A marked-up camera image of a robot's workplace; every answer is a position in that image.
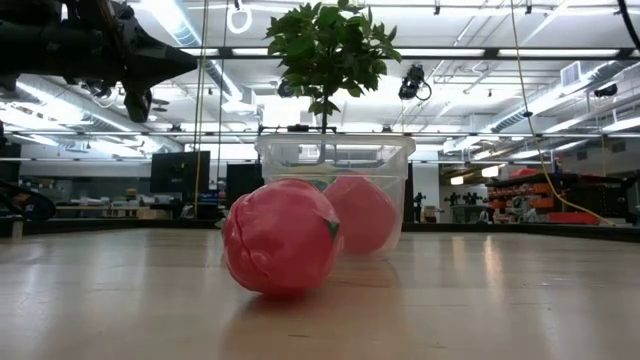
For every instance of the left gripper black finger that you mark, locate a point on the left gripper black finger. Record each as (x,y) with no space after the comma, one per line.
(137,106)
(167,62)

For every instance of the red toy fruit green leaf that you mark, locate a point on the red toy fruit green leaf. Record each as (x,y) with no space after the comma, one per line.
(365,220)

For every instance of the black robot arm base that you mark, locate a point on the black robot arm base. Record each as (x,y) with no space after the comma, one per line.
(30,207)

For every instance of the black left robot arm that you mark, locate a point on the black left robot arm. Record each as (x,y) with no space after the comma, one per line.
(40,47)

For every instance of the clear plastic tupperware container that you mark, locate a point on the clear plastic tupperware container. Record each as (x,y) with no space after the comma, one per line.
(380,165)

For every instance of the black monitor screen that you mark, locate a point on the black monitor screen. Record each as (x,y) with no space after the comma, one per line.
(242,185)
(180,172)

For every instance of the green potted plant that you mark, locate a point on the green potted plant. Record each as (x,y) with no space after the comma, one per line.
(330,45)

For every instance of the red toy tomato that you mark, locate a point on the red toy tomato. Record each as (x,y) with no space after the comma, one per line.
(277,240)

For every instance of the overhead bar with light strips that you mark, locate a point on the overhead bar with light strips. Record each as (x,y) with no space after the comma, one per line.
(490,53)

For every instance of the grey ceiling vent unit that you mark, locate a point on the grey ceiling vent unit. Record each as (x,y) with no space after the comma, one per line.
(571,74)

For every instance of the shelf with orange bins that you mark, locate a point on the shelf with orange bins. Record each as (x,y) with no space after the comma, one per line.
(565,217)

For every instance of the black ceiling fixture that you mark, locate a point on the black ceiling fixture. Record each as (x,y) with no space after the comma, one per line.
(605,91)

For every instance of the black hanging camera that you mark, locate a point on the black hanging camera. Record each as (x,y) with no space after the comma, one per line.
(412,80)

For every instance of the thin black horizontal frame bar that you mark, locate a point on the thin black horizontal frame bar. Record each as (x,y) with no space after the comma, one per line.
(475,135)

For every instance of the black table edge rail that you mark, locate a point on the black table edge rail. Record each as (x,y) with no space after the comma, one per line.
(550,232)

